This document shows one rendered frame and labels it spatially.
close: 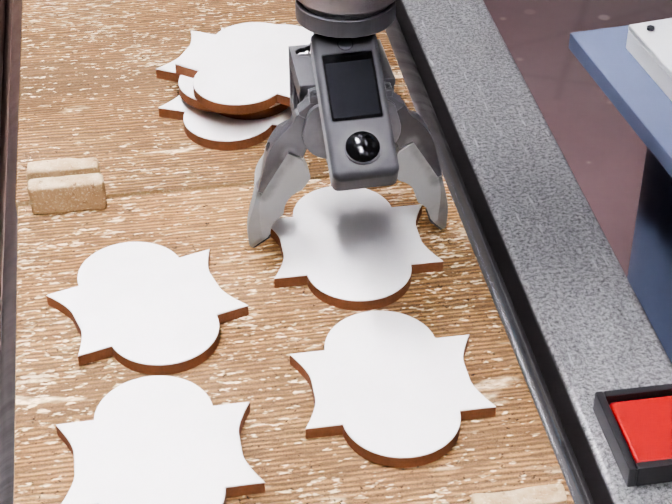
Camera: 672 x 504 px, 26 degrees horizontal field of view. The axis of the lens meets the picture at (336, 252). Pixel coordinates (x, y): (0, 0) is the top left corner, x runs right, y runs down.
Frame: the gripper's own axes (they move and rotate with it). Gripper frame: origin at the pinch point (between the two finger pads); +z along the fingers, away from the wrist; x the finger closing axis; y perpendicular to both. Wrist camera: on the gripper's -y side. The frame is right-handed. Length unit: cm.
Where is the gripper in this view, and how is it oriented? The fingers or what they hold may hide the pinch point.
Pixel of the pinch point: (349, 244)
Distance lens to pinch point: 112.6
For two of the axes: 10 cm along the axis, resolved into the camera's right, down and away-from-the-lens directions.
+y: -1.6, -5.9, 7.9
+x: -9.9, 1.0, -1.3
